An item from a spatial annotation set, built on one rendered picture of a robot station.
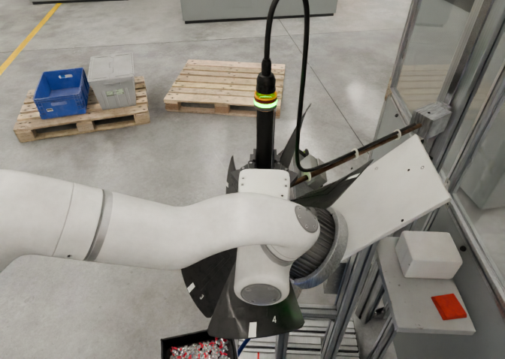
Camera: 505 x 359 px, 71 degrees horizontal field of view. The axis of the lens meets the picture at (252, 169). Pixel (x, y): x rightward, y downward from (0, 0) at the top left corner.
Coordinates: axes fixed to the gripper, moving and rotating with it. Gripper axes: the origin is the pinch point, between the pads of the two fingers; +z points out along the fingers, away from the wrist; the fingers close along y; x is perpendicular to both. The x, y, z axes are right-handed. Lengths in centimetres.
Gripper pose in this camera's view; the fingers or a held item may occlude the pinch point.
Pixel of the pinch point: (264, 159)
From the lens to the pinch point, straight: 76.1
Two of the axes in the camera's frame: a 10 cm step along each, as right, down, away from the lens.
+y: 10.0, 0.3, -0.3
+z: 0.4, -6.6, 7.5
